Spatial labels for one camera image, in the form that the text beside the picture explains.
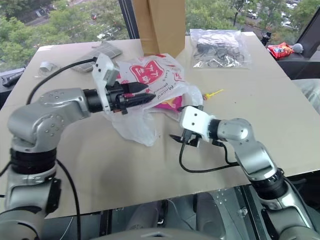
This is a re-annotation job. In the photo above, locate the brown cardboard box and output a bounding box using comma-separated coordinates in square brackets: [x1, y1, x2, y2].
[131, 0, 186, 59]

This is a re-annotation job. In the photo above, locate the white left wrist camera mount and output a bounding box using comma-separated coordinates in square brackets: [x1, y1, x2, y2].
[91, 52, 121, 113]

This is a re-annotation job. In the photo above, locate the red snack bag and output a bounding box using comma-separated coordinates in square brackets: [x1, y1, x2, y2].
[267, 41, 295, 60]

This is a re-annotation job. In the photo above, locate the small yellow red plastic stick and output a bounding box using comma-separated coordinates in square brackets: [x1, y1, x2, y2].
[202, 88, 224, 101]

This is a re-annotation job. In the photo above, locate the grey folded cloth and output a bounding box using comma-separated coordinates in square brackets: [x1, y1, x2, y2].
[71, 41, 123, 74]

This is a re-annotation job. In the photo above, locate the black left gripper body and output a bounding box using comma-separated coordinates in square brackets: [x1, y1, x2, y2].
[104, 83, 130, 116]

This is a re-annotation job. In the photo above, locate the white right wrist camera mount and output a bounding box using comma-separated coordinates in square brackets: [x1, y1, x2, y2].
[178, 105, 213, 142]

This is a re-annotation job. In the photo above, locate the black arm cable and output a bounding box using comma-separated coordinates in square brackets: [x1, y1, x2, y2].
[26, 56, 98, 105]
[178, 136, 241, 174]

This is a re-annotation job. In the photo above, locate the clear bag of black parts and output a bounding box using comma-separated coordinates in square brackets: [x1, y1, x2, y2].
[189, 28, 252, 70]

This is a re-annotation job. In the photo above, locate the thin black body cable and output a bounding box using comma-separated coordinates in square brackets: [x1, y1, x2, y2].
[0, 159, 81, 240]

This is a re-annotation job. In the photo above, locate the translucent plastic sheet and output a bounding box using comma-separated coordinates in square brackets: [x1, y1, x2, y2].
[291, 78, 320, 113]

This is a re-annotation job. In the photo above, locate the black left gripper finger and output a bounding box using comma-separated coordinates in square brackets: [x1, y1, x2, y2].
[122, 81, 148, 94]
[124, 92, 157, 109]

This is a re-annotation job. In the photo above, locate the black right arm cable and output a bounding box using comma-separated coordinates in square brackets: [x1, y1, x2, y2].
[178, 136, 241, 174]

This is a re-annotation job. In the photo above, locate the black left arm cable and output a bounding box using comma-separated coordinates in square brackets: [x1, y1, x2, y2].
[26, 56, 98, 105]

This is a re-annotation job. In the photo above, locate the grey plush toy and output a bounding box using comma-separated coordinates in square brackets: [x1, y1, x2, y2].
[291, 42, 305, 54]

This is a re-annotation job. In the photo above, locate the black window frame post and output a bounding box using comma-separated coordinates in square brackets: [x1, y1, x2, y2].
[118, 0, 141, 40]

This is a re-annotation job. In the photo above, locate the pink snack package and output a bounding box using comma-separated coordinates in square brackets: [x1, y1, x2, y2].
[153, 96, 185, 115]

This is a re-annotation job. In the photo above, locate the small black device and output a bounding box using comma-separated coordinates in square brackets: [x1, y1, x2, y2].
[261, 31, 273, 46]

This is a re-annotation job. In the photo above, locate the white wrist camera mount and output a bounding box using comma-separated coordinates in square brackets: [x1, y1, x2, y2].
[178, 105, 213, 142]
[91, 52, 121, 113]

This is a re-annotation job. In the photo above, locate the small white tape roll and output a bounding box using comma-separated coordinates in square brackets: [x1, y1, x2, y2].
[39, 61, 57, 74]

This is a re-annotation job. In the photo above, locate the dark flat device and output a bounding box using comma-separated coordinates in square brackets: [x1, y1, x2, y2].
[0, 71, 25, 88]

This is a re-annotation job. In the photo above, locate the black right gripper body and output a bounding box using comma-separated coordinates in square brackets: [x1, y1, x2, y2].
[180, 128, 201, 148]

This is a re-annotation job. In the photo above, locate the white red-printed plastic bag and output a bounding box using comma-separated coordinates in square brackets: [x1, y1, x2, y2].
[106, 52, 204, 147]

